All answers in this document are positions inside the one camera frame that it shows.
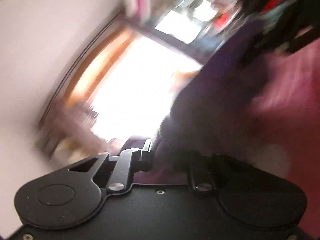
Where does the lavender purple garment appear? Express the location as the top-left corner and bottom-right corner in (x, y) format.
(133, 19), (270, 184)

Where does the pink floral fleece blanket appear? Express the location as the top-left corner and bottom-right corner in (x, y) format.
(253, 40), (319, 238)

